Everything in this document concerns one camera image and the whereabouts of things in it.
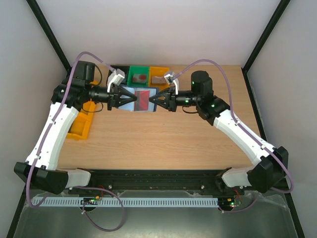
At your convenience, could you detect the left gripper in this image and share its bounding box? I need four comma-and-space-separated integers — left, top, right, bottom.
87, 85, 138, 112

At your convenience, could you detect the blue card holder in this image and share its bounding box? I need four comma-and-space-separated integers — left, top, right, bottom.
119, 86, 159, 112

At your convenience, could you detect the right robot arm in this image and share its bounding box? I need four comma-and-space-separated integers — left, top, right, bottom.
149, 70, 288, 194

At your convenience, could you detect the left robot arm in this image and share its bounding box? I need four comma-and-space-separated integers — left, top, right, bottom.
14, 61, 137, 194

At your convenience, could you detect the grey-pink card stack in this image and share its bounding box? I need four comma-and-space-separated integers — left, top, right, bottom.
151, 76, 166, 85

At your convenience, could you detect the red-dotted card stack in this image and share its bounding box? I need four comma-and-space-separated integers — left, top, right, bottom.
132, 73, 148, 84

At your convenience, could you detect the green storage bin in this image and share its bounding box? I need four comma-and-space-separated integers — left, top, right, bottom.
127, 65, 150, 87

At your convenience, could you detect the black storage bin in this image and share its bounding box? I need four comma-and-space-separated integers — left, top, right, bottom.
106, 64, 130, 87

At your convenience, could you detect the small orange storage bin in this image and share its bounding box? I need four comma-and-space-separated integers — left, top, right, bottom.
148, 66, 169, 91

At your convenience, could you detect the orange three-compartment bin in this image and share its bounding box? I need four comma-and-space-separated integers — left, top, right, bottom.
65, 78, 96, 140

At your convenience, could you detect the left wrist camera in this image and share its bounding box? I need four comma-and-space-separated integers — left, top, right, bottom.
107, 69, 125, 93

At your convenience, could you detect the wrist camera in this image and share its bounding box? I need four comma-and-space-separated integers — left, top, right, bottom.
164, 71, 179, 95
107, 69, 125, 93

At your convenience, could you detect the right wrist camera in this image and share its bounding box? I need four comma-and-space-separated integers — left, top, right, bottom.
164, 71, 179, 95

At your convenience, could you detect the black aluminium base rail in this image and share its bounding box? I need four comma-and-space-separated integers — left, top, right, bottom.
24, 169, 288, 196

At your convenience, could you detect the white slotted cable duct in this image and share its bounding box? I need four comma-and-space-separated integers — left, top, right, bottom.
41, 197, 218, 208

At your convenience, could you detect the left black frame post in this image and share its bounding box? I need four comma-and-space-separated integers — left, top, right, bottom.
26, 0, 71, 72

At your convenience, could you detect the black frame post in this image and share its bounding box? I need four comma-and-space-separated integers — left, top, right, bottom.
26, 0, 71, 72
241, 0, 292, 72

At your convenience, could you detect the right black frame post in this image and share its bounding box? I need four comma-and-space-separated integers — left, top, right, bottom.
241, 0, 292, 72

